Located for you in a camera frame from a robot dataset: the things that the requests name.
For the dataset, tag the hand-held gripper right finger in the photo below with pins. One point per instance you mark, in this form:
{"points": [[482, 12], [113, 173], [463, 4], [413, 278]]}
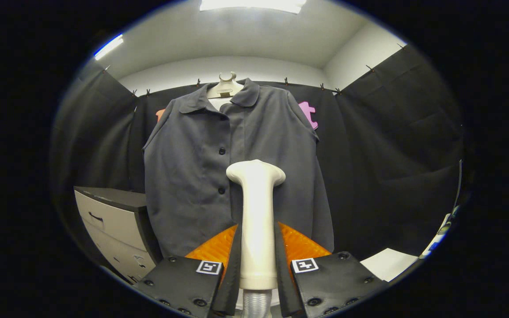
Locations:
{"points": [[284, 274]]}

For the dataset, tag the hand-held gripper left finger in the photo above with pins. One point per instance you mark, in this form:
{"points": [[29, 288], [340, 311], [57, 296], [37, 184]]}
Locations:
{"points": [[231, 274]]}

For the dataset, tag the white garment steamer head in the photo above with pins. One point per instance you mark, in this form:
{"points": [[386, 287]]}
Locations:
{"points": [[256, 221]]}

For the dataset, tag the dark grey button shirt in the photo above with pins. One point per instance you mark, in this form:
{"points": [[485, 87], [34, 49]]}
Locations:
{"points": [[184, 168]]}

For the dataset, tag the white garment hanger form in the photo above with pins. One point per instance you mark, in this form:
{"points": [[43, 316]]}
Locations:
{"points": [[227, 86]]}

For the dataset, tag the grey drawer cabinet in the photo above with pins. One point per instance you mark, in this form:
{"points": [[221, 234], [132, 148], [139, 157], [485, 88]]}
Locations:
{"points": [[104, 221]]}

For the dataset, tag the row of black clips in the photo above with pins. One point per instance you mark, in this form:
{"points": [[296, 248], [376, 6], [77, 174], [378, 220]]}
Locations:
{"points": [[198, 82]]}

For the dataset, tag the narrow ceiling light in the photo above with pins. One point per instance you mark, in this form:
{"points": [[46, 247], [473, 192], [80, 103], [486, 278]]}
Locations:
{"points": [[108, 46]]}

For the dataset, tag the large ceiling light panel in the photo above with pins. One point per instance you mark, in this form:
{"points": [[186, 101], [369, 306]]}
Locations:
{"points": [[254, 5]]}

